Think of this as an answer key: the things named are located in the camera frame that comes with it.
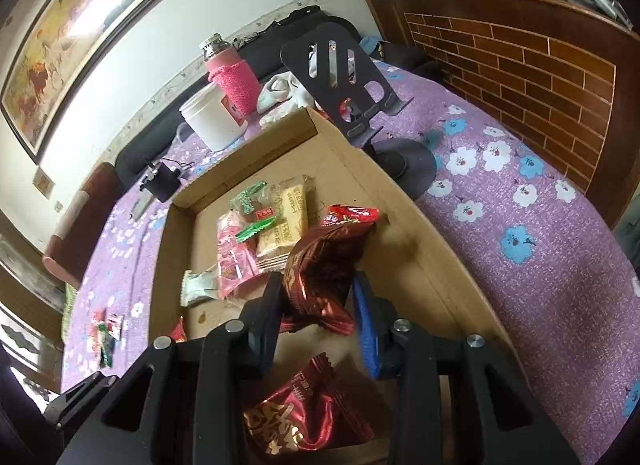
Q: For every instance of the green patterned cloth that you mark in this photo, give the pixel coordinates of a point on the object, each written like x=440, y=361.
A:
x=69, y=312

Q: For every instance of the white plastic jar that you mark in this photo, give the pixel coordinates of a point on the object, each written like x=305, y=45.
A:
x=210, y=120

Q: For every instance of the wooden glass panel door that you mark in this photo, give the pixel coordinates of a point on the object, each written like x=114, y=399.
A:
x=25, y=285

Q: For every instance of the bottle with pink knitted sleeve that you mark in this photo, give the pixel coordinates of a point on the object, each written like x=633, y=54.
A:
x=232, y=80

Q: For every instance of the black tablet stand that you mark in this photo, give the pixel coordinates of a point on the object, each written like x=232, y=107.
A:
x=297, y=62

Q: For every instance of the black leather sofa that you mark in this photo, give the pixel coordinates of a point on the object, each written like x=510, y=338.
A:
x=270, y=50

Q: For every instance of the wooden brick-pattern cabinet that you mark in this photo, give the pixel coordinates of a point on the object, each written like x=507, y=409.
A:
x=525, y=70

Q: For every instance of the small framed wall plaque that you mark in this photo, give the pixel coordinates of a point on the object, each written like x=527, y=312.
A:
x=44, y=183

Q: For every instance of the red candy packets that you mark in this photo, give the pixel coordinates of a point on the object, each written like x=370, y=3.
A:
x=344, y=107

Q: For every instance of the white snack packet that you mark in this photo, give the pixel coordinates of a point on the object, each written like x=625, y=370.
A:
x=200, y=287

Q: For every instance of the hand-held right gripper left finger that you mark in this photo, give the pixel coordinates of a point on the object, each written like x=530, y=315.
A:
x=265, y=335

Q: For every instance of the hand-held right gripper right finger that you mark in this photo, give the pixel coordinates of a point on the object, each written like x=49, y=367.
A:
x=367, y=335

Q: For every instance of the pile of mixed snack packets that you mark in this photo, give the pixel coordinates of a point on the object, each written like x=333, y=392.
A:
x=106, y=340

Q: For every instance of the clear packet with green ends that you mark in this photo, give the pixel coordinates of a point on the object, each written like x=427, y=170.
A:
x=247, y=199
x=256, y=232

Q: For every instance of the brown armchair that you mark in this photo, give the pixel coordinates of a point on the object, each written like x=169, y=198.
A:
x=85, y=225

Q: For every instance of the bright red snack packet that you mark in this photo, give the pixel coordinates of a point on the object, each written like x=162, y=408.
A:
x=350, y=215

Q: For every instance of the blue cloth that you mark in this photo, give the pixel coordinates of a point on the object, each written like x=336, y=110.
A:
x=371, y=45

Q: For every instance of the balled white sock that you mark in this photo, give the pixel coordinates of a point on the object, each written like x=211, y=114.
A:
x=277, y=87

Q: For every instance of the black cylindrical motor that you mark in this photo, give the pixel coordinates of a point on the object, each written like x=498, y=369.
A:
x=162, y=185

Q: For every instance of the pinkish white sock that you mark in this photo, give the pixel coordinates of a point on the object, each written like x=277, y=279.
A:
x=280, y=115

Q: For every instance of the pink snack packet checked end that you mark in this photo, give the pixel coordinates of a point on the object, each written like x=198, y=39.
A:
x=232, y=265

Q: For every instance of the purple floral tablecloth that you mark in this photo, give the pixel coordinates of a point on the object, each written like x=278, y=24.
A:
x=500, y=225

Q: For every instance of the beige cracker packet red label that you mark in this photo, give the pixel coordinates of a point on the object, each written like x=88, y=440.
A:
x=292, y=210

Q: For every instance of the dark red snack bag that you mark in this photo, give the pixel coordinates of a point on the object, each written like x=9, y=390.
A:
x=295, y=410
x=320, y=270

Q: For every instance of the shallow cardboard box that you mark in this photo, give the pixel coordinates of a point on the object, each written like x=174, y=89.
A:
x=400, y=265

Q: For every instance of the framed horse painting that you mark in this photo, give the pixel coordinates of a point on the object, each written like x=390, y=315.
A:
x=65, y=45

